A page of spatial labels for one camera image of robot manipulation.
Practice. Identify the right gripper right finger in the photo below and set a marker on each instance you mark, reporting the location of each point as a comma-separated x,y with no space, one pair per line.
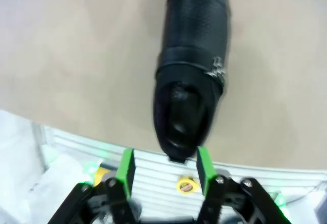
207,173

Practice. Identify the yellow emergency stop box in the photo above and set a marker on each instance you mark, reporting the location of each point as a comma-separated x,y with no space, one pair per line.
101,176

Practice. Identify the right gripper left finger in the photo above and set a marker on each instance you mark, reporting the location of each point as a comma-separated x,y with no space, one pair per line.
125,173

